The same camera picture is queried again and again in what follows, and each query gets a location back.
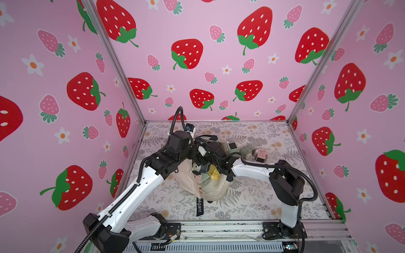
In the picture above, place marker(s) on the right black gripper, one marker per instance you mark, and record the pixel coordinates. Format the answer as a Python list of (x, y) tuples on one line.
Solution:
[(218, 161)]

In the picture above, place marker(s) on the mint green pencil sharpener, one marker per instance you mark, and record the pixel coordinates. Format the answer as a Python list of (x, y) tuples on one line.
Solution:
[(233, 147)]

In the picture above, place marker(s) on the cream canvas tote bag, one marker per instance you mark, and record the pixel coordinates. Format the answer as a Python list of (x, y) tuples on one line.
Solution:
[(194, 179)]

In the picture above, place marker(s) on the grey green pencil sharpener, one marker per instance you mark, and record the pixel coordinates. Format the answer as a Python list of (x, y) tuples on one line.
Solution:
[(247, 152)]

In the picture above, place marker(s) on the pink pencil sharpener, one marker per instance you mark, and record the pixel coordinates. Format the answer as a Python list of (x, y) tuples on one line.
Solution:
[(261, 155)]

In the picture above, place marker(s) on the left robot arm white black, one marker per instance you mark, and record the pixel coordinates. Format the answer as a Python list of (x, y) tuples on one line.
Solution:
[(129, 202)]

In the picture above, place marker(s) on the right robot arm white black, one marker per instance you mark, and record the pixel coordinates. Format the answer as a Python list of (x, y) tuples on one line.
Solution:
[(291, 186)]

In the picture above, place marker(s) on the yellow pencil sharpener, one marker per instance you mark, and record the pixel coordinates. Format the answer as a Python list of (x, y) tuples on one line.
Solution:
[(213, 172)]

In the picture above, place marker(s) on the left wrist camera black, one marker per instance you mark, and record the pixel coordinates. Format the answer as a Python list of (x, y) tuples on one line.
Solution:
[(180, 141)]

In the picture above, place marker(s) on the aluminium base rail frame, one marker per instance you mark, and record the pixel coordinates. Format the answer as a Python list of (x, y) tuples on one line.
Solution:
[(230, 236)]

